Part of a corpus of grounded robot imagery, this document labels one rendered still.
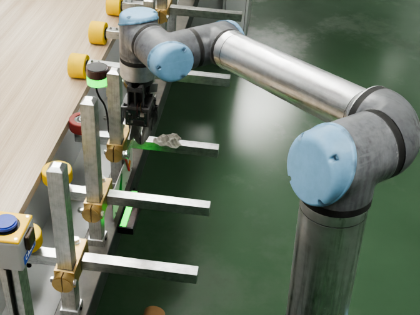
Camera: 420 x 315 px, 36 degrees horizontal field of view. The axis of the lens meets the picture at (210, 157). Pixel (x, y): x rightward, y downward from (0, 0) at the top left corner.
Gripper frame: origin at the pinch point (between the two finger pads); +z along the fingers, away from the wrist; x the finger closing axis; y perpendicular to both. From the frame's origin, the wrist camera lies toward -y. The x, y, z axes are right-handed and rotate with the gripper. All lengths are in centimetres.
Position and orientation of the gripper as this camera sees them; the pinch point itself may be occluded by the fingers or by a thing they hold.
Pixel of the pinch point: (140, 138)
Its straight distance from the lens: 172.0
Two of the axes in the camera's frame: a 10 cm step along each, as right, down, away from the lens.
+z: -0.6, 8.0, 5.9
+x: 9.9, 1.2, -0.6
